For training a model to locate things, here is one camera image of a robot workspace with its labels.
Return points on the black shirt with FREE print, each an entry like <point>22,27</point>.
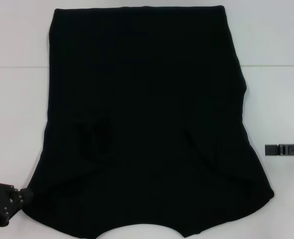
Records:
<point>149,74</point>

